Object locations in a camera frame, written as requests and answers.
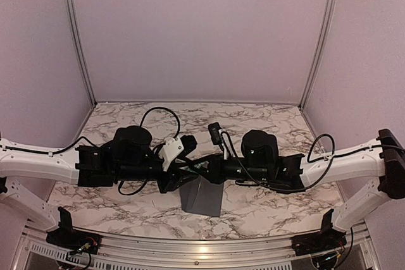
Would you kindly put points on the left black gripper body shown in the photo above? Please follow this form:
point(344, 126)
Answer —
point(128, 172)

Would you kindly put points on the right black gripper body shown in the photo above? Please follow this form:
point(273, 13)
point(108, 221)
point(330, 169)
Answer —
point(250, 174)

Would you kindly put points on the dark grey envelope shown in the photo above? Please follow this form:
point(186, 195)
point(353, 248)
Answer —
point(202, 197)

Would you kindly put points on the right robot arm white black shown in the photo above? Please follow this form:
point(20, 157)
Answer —
point(380, 159)

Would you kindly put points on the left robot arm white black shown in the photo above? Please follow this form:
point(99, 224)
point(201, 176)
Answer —
point(83, 166)

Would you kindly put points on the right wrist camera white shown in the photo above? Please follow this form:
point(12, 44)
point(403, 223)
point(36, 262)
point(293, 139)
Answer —
point(215, 132)

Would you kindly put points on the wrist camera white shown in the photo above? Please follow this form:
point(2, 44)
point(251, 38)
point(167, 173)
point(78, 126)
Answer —
point(178, 146)
point(215, 132)

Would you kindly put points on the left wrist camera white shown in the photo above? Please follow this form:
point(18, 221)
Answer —
point(178, 146)

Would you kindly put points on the front aluminium rail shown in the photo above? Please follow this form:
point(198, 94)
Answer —
point(136, 252)

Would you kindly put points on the left aluminium frame post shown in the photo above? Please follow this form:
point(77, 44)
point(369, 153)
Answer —
point(79, 51)

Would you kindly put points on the aluminium frame post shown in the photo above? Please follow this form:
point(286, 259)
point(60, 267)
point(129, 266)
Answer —
point(79, 51)
point(318, 53)

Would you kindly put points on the right aluminium frame post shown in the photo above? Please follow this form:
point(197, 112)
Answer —
point(318, 53)

